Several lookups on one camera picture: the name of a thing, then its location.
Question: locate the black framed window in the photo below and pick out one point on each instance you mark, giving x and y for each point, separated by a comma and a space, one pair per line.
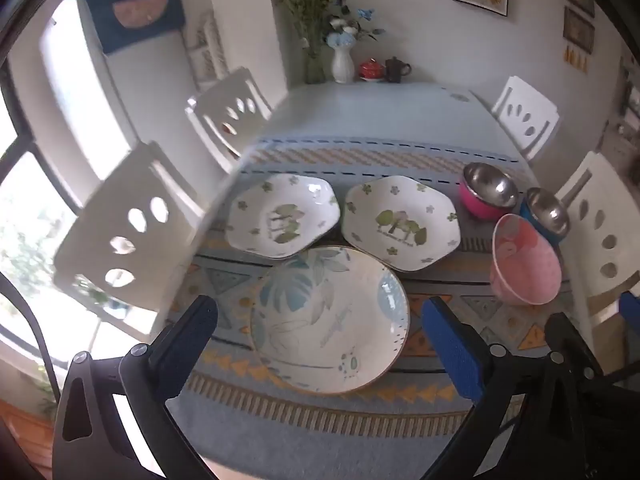
30, 210

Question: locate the dark brown mug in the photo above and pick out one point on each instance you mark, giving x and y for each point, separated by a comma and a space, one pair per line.
395, 70

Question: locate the white dining chair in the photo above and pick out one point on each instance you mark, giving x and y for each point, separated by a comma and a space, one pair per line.
535, 105
220, 100
100, 210
590, 195

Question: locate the round leaf-patterned plate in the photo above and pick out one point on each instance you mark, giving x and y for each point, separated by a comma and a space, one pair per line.
325, 320

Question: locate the dried green flower bunch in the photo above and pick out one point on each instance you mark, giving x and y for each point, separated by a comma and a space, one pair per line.
300, 0

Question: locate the pink steel bowl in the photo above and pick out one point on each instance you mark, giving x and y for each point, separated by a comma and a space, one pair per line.
490, 187

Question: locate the blue patterned tablecloth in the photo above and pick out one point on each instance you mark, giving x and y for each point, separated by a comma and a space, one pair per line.
350, 160

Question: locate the yellow hanging ornaments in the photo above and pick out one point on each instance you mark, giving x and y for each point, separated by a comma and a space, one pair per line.
577, 62

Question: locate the blue and white flowers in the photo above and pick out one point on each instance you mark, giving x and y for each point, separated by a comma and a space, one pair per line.
345, 30

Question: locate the white floral square plate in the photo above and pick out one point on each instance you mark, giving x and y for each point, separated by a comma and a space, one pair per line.
280, 215
400, 220

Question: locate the white wall rack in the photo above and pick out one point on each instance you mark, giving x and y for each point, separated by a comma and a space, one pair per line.
205, 50

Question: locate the green potted plant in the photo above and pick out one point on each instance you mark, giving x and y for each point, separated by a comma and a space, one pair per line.
45, 400

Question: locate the blue wall hanging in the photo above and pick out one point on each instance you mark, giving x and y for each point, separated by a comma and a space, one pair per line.
135, 10

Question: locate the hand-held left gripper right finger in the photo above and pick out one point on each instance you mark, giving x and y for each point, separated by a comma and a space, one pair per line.
450, 350

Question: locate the blue steel bowl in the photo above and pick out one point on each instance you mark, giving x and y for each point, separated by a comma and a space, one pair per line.
547, 210

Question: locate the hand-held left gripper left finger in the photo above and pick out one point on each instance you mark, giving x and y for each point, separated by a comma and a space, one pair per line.
185, 350

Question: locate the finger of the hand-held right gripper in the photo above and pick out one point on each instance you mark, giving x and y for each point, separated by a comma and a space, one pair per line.
570, 337
631, 310

